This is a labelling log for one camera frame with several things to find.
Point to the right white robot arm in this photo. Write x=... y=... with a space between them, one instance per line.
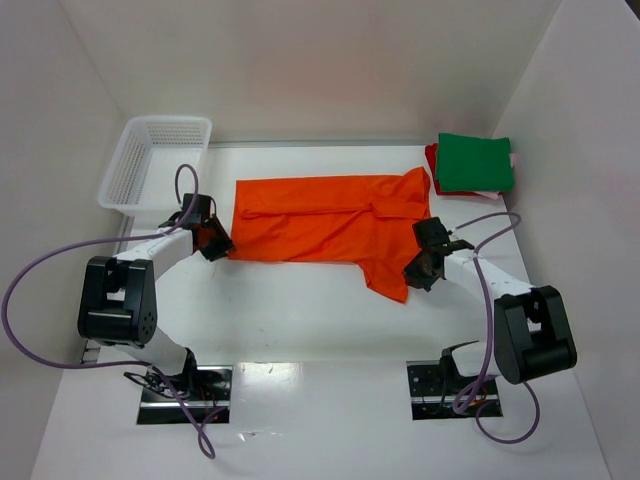
x=528 y=331

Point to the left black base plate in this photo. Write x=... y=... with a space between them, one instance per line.
x=209 y=400

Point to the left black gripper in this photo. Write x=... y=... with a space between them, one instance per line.
x=215 y=242

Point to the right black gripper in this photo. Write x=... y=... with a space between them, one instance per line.
x=417 y=270

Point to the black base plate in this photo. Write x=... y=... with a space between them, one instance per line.
x=209 y=400
x=433 y=389

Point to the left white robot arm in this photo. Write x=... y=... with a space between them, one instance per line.
x=118 y=306

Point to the red folded t shirt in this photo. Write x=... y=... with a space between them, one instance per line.
x=431 y=159

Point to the pink folded t shirt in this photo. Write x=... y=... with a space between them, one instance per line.
x=495 y=195

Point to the green folded t shirt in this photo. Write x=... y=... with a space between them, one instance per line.
x=473 y=164

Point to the white plastic basket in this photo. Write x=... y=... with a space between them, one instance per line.
x=139 y=180

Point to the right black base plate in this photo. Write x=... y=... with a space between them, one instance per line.
x=433 y=389

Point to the orange t shirt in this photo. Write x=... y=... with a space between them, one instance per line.
x=365 y=220

